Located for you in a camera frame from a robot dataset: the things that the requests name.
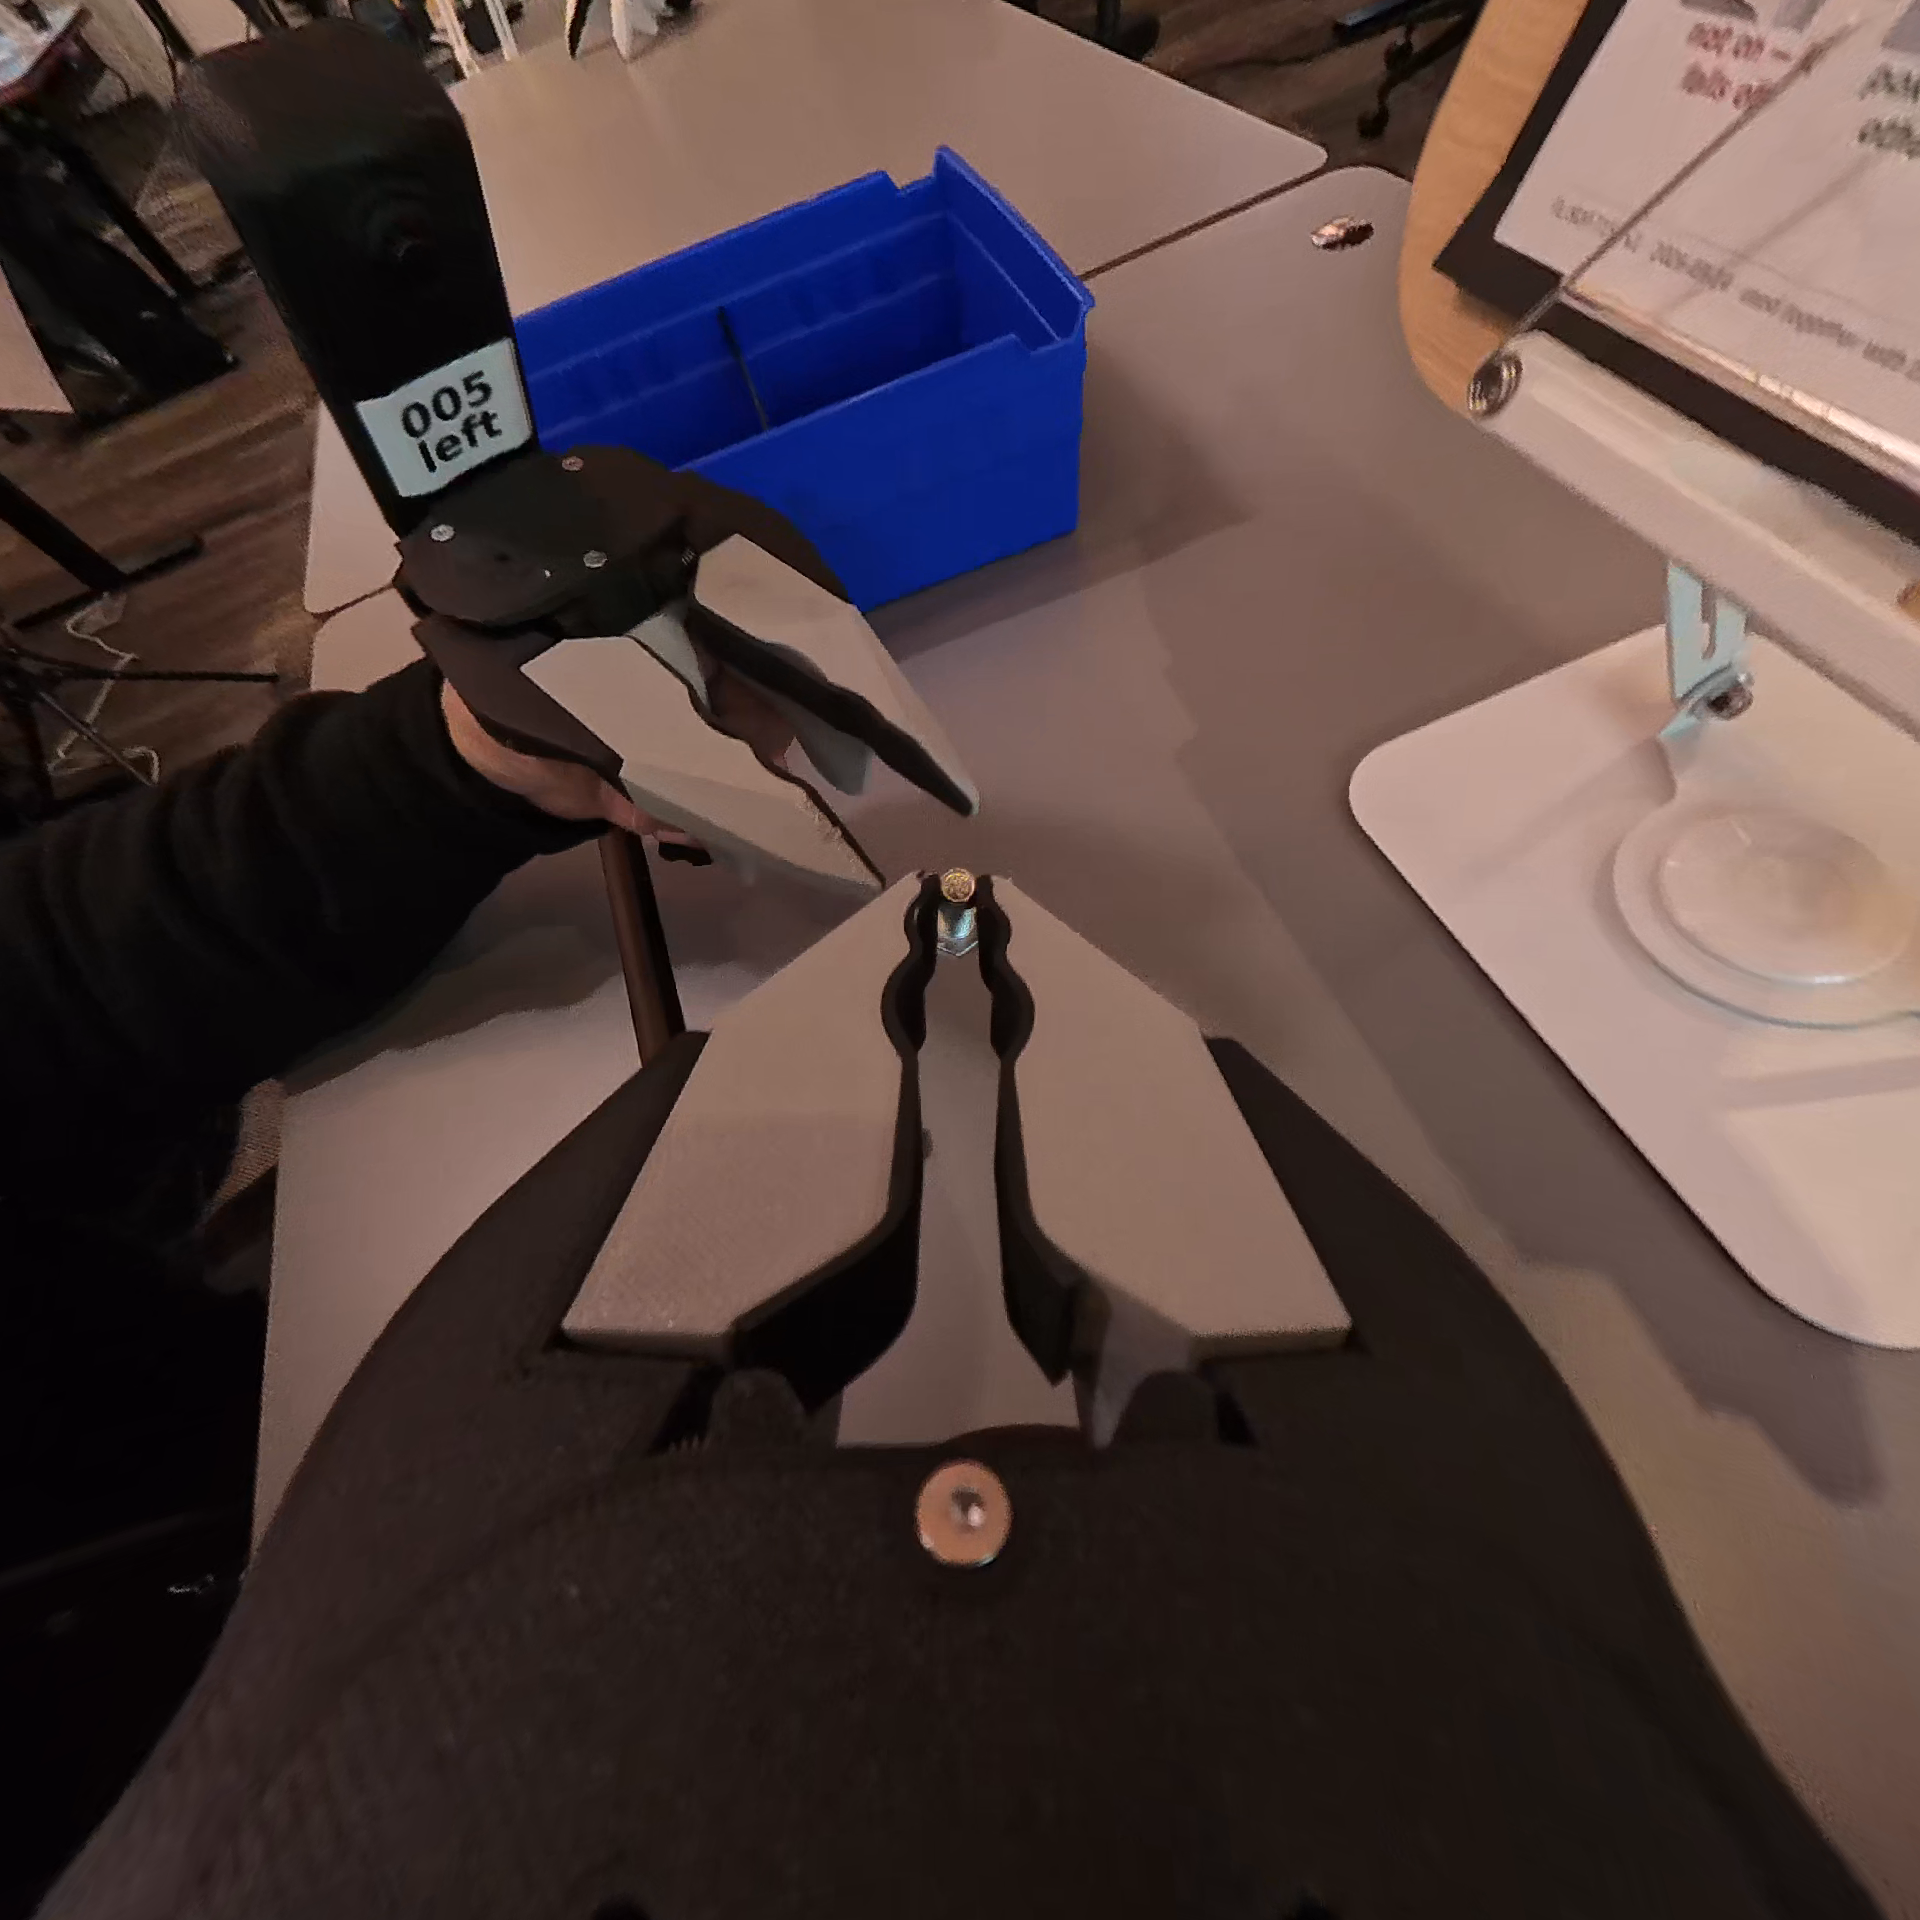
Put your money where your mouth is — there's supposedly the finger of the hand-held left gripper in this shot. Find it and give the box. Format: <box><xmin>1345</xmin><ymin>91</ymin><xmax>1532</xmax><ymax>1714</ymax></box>
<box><xmin>523</xmin><ymin>635</ymin><xmax>890</xmax><ymax>900</ymax></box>
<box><xmin>631</xmin><ymin>541</ymin><xmax>984</xmax><ymax>823</ymax></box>

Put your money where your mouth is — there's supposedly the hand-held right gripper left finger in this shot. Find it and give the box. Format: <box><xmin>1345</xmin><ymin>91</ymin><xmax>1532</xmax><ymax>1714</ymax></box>
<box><xmin>559</xmin><ymin>874</ymin><xmax>942</xmax><ymax>1415</ymax></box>

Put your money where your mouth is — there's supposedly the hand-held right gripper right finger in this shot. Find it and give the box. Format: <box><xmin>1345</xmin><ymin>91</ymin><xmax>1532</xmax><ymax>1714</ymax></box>
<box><xmin>973</xmin><ymin>872</ymin><xmax>1356</xmax><ymax>1453</ymax></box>

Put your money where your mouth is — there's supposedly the person's left forearm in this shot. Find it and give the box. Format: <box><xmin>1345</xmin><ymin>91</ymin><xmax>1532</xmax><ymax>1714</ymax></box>
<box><xmin>0</xmin><ymin>657</ymin><xmax>605</xmax><ymax>1115</ymax></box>

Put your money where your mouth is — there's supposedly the person's left hand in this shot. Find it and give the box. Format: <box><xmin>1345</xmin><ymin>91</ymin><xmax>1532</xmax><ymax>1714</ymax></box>
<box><xmin>442</xmin><ymin>697</ymin><xmax>710</xmax><ymax>867</ymax></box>

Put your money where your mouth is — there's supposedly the blue plastic bin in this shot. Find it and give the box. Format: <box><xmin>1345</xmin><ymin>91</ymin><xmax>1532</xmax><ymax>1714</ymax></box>
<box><xmin>513</xmin><ymin>144</ymin><xmax>1095</xmax><ymax>615</ymax></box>

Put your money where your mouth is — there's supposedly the black bin divider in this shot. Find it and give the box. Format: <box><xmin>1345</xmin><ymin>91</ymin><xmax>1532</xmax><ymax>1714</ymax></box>
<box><xmin>716</xmin><ymin>306</ymin><xmax>784</xmax><ymax>438</ymax></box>

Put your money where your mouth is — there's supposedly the clear round swivel disc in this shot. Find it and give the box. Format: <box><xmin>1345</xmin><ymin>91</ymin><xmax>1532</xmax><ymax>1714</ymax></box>
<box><xmin>1611</xmin><ymin>802</ymin><xmax>1920</xmax><ymax>1032</ymax></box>

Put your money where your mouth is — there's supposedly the white holder ledge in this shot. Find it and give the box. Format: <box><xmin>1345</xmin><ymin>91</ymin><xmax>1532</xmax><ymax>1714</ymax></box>
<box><xmin>1473</xmin><ymin>337</ymin><xmax>1920</xmax><ymax>696</ymax></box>

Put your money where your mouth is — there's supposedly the printed instruction sheet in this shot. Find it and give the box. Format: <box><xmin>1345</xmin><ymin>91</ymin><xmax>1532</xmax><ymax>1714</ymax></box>
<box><xmin>1497</xmin><ymin>0</ymin><xmax>1920</xmax><ymax>455</ymax></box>

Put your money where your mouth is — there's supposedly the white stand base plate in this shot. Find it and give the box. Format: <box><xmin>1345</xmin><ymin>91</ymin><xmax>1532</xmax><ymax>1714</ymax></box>
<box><xmin>1345</xmin><ymin>622</ymin><xmax>1920</xmax><ymax>1354</ymax></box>

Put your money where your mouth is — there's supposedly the metal spring wire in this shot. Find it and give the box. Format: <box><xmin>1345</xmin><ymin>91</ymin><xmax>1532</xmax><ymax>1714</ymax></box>
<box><xmin>1468</xmin><ymin>57</ymin><xmax>1804</xmax><ymax>425</ymax></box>

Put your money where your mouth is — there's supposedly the metal stand bracket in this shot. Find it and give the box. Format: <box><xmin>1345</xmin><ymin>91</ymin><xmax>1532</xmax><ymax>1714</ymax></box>
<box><xmin>1655</xmin><ymin>561</ymin><xmax>1760</xmax><ymax>747</ymax></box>

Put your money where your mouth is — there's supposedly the black backing frame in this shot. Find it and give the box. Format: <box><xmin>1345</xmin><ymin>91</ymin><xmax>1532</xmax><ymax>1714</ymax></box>
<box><xmin>1435</xmin><ymin>0</ymin><xmax>1920</xmax><ymax>508</ymax></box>

